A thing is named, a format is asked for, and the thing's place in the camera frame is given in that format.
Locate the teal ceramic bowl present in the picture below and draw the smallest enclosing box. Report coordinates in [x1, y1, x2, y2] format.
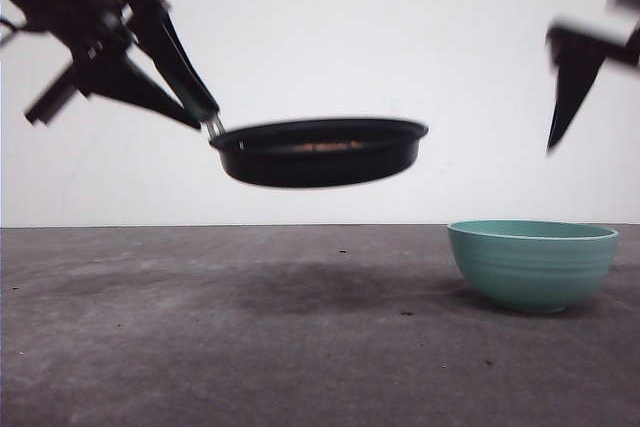
[447, 219, 619, 314]

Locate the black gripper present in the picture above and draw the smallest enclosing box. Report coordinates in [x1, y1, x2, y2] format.
[546, 0, 639, 151]
[9, 0, 219, 130]

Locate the black frying pan teal handle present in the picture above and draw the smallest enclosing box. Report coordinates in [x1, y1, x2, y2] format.
[199, 113, 429, 189]

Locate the brown beef cubes pile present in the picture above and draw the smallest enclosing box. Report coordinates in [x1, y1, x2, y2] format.
[293, 141, 363, 153]

